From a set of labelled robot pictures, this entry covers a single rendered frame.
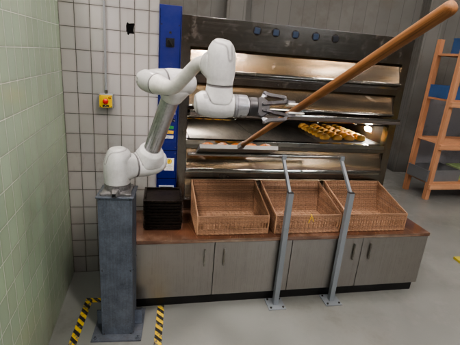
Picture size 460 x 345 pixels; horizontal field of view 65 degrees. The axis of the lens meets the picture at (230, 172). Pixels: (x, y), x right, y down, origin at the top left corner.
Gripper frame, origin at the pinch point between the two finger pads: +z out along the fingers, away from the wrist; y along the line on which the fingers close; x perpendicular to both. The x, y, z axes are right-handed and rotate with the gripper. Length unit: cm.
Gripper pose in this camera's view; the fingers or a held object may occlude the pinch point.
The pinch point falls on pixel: (295, 109)
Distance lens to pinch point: 152.1
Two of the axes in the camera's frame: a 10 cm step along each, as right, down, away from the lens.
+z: 9.8, 0.2, 2.0
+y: 0.0, 10.0, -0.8
